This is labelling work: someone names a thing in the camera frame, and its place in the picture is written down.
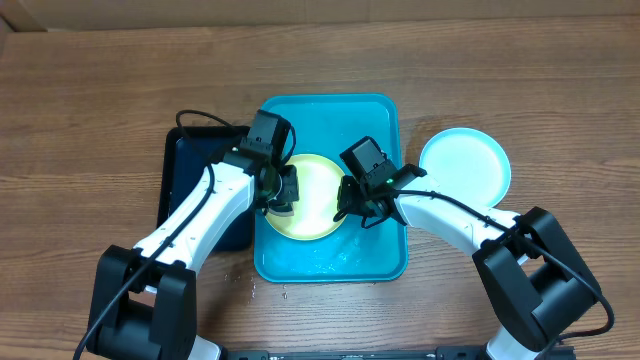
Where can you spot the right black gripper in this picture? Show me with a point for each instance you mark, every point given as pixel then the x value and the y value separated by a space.
pixel 351 203

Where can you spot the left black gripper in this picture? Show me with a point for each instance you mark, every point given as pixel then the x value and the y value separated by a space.
pixel 292 189

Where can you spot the yellow-green plate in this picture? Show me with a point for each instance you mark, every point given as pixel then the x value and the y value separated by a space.
pixel 319 180

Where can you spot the light blue plate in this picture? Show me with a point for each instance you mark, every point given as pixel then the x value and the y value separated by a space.
pixel 470 165

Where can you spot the green scouring sponge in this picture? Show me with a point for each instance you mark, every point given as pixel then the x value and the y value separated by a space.
pixel 281 209

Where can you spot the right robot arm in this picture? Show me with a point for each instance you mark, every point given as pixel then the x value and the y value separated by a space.
pixel 536 281

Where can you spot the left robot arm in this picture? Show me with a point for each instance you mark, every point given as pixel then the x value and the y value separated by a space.
pixel 144 301

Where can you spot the teal plastic tray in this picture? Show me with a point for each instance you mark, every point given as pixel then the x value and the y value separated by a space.
pixel 326 125

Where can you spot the black plastic tray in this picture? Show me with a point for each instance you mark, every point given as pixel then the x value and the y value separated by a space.
pixel 183 167

